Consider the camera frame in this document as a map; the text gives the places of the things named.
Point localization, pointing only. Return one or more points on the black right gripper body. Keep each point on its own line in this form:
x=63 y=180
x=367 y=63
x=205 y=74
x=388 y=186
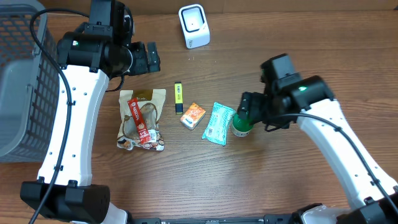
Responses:
x=260 y=109

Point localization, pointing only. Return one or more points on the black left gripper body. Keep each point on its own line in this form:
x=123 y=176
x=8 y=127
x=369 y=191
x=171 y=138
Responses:
x=138 y=63

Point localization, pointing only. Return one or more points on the green lid jar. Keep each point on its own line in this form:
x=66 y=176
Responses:
x=241 y=127

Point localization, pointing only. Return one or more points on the teal tissue pack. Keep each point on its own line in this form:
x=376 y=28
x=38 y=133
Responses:
x=217 y=128

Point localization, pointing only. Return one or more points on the yellow black marker pen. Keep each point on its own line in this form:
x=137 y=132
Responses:
x=178 y=98

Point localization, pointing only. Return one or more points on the orange snack box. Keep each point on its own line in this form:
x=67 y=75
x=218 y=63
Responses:
x=192 y=116

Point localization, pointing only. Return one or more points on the beige PanTree snack pouch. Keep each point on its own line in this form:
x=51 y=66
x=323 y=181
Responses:
x=151 y=104

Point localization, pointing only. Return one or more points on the red Nescafe coffee stick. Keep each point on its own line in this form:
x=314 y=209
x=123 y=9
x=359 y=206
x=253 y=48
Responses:
x=141 y=127

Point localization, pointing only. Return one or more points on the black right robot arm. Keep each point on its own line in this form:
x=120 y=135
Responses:
x=309 y=102

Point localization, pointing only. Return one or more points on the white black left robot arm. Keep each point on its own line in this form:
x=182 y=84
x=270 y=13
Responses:
x=87 y=59

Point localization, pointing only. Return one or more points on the white barcode scanner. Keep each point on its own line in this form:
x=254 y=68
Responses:
x=194 y=26

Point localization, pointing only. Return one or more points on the grey plastic mesh basket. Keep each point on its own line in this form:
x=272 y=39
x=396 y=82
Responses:
x=29 y=87

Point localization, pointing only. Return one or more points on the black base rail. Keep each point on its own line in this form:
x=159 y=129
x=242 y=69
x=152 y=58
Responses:
x=266 y=219

